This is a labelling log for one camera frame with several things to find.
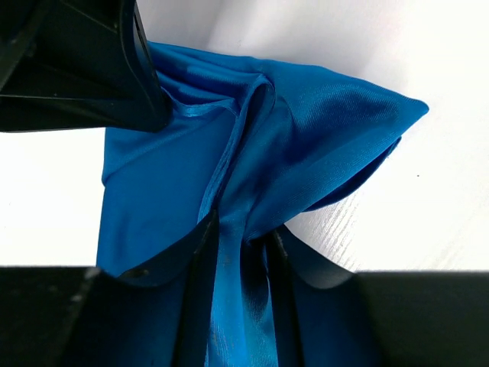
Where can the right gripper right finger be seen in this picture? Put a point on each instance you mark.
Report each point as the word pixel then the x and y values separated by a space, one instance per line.
pixel 325 315

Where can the blue satin napkin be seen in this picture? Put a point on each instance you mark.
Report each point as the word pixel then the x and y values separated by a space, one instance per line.
pixel 260 141

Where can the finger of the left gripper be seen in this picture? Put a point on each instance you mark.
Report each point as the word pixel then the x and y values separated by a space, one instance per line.
pixel 77 64

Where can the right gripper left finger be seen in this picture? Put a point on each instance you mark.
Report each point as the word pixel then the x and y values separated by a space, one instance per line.
pixel 156 314

